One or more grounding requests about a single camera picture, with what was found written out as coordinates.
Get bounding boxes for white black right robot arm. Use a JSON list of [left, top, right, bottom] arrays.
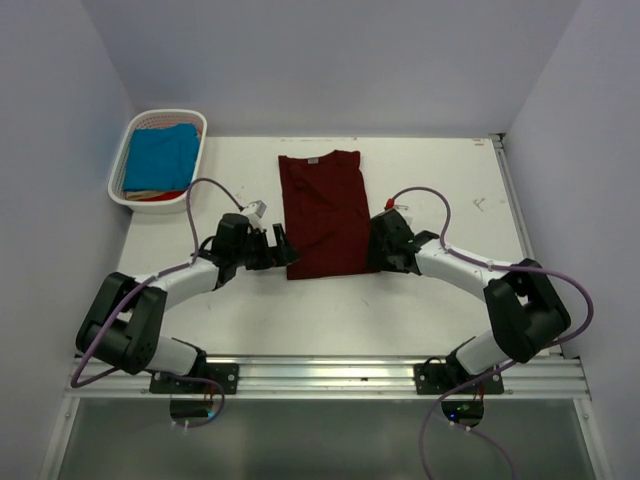
[[367, 209, 571, 393]]

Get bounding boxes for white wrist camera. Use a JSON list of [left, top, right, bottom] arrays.
[[241, 200, 267, 221], [385, 198, 414, 226]]

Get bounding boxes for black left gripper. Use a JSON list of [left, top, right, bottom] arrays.
[[233, 223, 298, 270]]

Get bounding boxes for dark red t shirt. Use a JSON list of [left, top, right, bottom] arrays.
[[278, 150, 373, 280]]

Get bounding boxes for aluminium table rail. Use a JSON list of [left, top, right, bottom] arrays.
[[489, 134, 534, 258], [62, 354, 594, 400]]

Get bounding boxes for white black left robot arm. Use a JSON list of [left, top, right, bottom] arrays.
[[72, 213, 300, 393]]

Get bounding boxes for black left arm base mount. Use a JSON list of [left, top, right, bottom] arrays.
[[149, 362, 240, 395]]

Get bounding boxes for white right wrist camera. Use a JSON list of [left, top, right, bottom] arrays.
[[385, 198, 414, 226]]

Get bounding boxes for aluminium table right rail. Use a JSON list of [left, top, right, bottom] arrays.
[[489, 134, 534, 258]]

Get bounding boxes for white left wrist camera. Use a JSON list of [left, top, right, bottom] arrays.
[[241, 200, 267, 221]]

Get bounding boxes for beige folded t shirt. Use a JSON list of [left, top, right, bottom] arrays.
[[123, 190, 164, 201]]

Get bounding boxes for aluminium table front rail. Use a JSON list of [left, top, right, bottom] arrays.
[[62, 354, 594, 400]]

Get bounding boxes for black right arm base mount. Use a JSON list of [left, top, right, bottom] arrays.
[[413, 357, 505, 395]]

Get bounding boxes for white plastic laundry basket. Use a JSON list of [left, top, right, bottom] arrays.
[[107, 109, 208, 214]]

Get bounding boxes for red folded t shirt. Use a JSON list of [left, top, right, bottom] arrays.
[[149, 190, 185, 202]]

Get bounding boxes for blue folded t shirt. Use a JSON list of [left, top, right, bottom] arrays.
[[123, 123, 200, 192]]

